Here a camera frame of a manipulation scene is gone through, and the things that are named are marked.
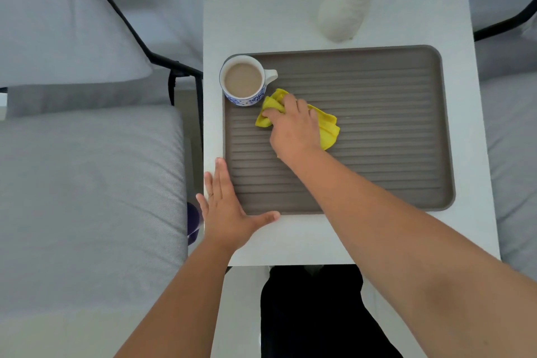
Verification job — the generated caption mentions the person's right hand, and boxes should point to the person's right hand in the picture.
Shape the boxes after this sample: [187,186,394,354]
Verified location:
[262,93,324,168]

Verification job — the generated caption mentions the person's left hand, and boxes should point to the person's left hand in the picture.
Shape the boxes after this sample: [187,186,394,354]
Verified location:
[195,157,281,253]

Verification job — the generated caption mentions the yellow cloth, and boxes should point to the yellow cloth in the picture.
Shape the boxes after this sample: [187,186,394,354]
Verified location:
[255,88,341,152]

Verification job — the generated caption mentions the white blue-patterned cup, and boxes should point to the white blue-patterned cup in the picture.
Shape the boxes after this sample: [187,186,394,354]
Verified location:
[219,54,279,107]

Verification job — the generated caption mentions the grey ribbed tray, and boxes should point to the grey ribbed tray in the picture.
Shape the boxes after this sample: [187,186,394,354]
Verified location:
[222,44,456,216]

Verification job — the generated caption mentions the person's left forearm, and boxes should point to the person's left forearm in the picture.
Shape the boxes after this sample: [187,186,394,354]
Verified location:
[113,237,235,358]

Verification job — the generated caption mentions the person's right forearm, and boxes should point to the person's right forearm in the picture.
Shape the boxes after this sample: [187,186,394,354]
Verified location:
[289,148,537,358]

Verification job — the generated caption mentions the person's black trousers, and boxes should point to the person's black trousers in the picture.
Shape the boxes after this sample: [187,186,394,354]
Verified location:
[260,264,403,358]

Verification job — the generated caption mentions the purple object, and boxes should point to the purple object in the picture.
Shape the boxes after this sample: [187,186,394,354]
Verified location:
[186,201,202,247]

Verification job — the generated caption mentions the grey chair back cushion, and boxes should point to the grey chair back cushion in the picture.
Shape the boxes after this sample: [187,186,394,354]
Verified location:
[0,0,202,119]
[520,13,537,44]

